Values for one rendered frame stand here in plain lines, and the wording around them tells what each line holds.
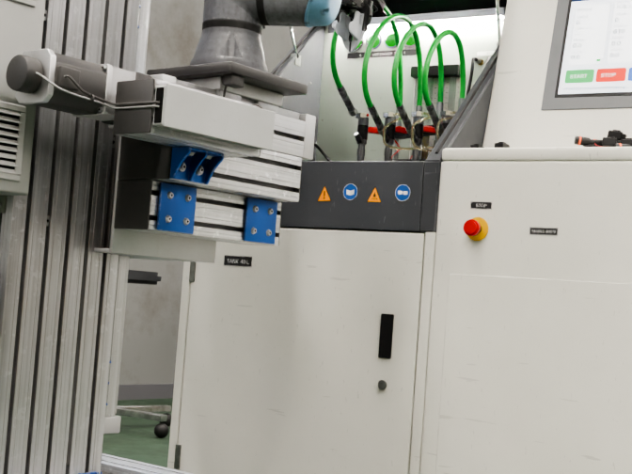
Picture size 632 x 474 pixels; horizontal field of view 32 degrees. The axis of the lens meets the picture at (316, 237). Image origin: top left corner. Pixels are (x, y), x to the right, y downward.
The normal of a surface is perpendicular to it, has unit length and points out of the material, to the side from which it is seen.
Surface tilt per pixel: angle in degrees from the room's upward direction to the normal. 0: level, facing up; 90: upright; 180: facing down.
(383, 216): 90
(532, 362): 90
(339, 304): 90
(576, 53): 76
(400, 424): 90
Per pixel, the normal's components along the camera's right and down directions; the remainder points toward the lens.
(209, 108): 0.78, 0.03
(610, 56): -0.48, -0.32
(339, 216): -0.52, -0.08
